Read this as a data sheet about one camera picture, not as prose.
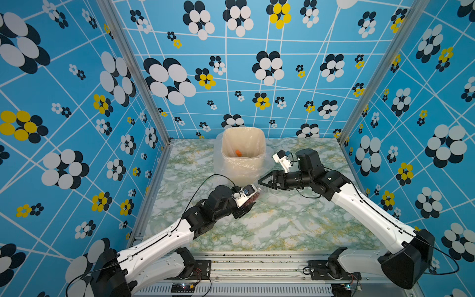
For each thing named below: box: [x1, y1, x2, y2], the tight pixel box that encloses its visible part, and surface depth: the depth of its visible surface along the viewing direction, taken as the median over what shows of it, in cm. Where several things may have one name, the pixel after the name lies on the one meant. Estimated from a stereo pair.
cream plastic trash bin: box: [221, 126, 266, 187], surface depth 91 cm
